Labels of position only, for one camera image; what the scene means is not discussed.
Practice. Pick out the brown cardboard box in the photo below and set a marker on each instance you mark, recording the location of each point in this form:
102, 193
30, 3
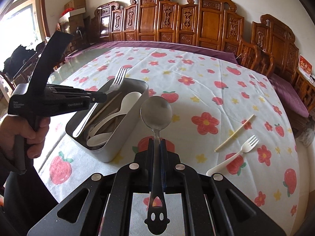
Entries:
75, 4

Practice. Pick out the strawberry flower tablecloth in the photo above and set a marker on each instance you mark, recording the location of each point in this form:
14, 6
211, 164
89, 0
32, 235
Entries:
210, 100

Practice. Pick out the grey fluffy item on floor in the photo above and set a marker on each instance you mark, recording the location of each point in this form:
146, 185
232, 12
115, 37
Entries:
307, 136

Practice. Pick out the white box with red item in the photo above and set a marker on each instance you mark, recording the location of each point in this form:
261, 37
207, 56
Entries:
66, 16

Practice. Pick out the red calendar card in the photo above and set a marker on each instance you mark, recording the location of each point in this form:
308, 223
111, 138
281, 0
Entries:
304, 66

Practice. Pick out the purple armchair cushion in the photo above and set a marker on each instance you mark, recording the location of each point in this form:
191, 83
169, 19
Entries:
288, 96

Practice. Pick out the person's left hand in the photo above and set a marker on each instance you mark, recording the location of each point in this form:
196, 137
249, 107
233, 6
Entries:
15, 125

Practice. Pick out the grey metal rectangular tin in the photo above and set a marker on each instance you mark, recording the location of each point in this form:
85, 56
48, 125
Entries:
121, 126

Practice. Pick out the dark wooden chair left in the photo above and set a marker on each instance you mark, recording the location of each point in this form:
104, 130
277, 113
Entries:
19, 66

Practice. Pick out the white plastic fork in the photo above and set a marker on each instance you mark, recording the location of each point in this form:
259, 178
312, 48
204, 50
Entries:
245, 148

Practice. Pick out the metal spoon black handle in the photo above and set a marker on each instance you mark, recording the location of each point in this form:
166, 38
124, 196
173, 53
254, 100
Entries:
156, 113

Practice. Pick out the carved wooden armchair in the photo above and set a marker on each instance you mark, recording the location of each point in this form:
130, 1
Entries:
275, 37

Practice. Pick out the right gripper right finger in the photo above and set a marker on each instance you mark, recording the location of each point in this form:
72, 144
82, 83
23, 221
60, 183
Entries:
212, 205

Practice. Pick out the wooden window door frame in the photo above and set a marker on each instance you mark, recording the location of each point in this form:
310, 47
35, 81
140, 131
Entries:
43, 7

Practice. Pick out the purple sofa cushion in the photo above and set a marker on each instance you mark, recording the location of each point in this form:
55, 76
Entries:
226, 56

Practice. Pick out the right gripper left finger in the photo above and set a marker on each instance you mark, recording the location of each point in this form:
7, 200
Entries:
101, 205

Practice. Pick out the long carved wooden sofa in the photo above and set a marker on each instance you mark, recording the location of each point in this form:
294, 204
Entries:
211, 24

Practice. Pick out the cream plastic chopstick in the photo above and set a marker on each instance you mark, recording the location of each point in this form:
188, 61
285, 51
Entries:
96, 115
235, 132

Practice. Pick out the metal fork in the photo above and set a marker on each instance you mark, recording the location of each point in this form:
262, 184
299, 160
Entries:
115, 86

